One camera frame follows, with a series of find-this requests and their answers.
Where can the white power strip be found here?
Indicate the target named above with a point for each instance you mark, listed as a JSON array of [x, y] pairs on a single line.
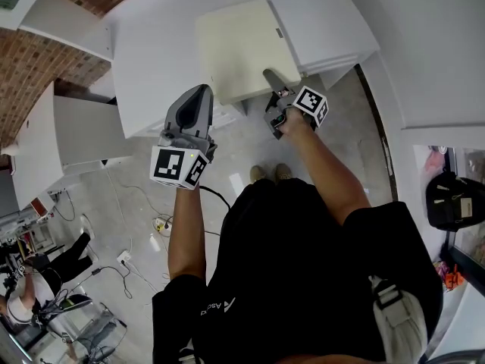
[[124, 258], [161, 224]]

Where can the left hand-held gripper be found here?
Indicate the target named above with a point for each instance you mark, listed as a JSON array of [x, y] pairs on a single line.
[[168, 165]]

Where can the person's black shirt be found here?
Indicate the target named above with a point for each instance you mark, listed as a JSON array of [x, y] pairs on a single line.
[[288, 271]]

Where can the black office chair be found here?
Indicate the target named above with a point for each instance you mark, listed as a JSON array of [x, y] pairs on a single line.
[[77, 302]]

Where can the person's left forearm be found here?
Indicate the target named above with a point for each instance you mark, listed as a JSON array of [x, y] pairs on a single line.
[[185, 233]]

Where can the white cross-body bag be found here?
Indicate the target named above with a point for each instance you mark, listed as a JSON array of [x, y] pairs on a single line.
[[401, 324]]

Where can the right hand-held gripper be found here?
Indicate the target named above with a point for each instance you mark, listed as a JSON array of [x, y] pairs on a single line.
[[312, 102]]

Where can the colourful patterned bag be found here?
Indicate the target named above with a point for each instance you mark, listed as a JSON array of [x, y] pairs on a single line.
[[441, 268]]

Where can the orange pouch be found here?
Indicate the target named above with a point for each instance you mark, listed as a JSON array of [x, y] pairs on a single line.
[[451, 282]]

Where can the person's right forearm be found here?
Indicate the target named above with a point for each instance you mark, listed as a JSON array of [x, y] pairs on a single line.
[[326, 173]]

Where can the small white plant pot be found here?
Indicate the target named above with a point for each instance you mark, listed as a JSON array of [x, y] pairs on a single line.
[[9, 150]]

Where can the person's right beige shoe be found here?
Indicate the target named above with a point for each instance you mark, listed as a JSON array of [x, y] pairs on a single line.
[[283, 172]]

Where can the maroon book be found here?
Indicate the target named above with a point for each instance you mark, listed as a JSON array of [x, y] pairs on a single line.
[[13, 165]]

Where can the cream plastic panel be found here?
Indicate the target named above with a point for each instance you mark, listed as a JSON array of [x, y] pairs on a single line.
[[242, 44]]

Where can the pink cloth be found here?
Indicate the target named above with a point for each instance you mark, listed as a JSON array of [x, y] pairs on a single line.
[[435, 161]]

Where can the person's left beige shoe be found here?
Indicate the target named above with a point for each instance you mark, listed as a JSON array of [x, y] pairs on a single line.
[[258, 174]]

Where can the red box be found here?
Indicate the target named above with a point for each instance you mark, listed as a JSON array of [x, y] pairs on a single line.
[[41, 207]]

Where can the person's right hand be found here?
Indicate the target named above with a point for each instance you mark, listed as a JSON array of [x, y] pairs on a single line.
[[297, 123]]

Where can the white wall shelf panel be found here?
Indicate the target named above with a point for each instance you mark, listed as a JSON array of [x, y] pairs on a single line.
[[68, 21]]

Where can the black backpack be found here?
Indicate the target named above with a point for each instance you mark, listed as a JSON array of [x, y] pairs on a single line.
[[447, 203]]

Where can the person's beige shoe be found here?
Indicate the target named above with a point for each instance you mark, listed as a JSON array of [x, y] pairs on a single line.
[[258, 174], [283, 172]]

